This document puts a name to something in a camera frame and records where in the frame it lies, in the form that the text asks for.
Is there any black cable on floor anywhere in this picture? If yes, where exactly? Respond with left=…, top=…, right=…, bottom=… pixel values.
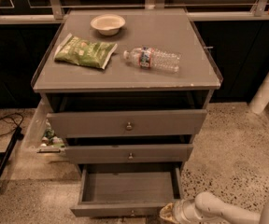
left=0, top=109, right=25, bottom=138

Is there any green chip bag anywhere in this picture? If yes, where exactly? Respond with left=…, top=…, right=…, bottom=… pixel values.
left=54, top=34, right=118, bottom=70

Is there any white paper bowl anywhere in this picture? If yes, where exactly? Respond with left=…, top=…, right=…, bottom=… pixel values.
left=91, top=14, right=126, bottom=36

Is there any black floor stand bar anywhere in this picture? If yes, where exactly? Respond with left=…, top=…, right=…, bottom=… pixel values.
left=0, top=127, right=23, bottom=178

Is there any metal window railing frame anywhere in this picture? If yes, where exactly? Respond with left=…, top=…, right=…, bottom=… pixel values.
left=0, top=0, right=269, bottom=25

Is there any grey top drawer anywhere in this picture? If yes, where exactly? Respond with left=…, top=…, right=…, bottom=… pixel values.
left=47, top=109, right=206, bottom=138

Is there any grey three-drawer cabinet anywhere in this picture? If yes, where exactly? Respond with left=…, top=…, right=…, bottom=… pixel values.
left=31, top=8, right=224, bottom=170

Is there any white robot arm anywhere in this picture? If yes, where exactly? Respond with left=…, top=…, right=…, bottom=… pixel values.
left=160, top=73, right=269, bottom=224

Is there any clear plastic storage bin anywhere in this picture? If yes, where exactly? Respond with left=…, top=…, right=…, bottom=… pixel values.
left=21, top=101, right=64, bottom=155

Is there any grey drawer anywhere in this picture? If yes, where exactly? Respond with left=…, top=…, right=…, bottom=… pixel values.
left=71, top=162, right=183, bottom=217
left=47, top=109, right=206, bottom=138
left=65, top=144, right=192, bottom=164

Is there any grey middle drawer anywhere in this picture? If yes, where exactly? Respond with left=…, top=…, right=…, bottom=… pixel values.
left=65, top=144, right=192, bottom=164

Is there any grey bottom drawer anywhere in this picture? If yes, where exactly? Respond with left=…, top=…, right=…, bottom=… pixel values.
left=71, top=162, right=183, bottom=217

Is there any clear plastic water bottle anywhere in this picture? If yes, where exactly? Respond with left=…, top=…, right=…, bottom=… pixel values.
left=123, top=47, right=180, bottom=74

